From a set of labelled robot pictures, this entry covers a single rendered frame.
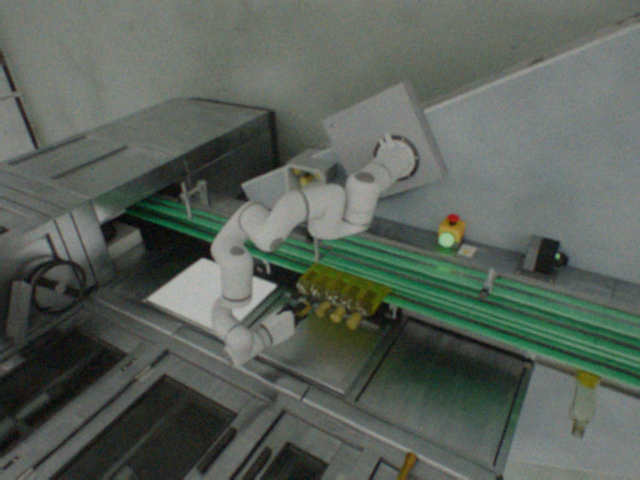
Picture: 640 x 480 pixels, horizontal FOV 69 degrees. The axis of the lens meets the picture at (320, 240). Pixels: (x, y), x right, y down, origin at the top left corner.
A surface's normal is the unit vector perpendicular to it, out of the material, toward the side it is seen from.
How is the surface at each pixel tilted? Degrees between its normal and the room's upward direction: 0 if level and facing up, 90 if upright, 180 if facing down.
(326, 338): 90
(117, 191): 90
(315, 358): 90
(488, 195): 0
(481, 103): 0
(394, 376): 91
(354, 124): 3
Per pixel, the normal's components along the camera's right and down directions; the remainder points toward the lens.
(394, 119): -0.48, 0.49
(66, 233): 0.85, 0.26
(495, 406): -0.04, -0.84
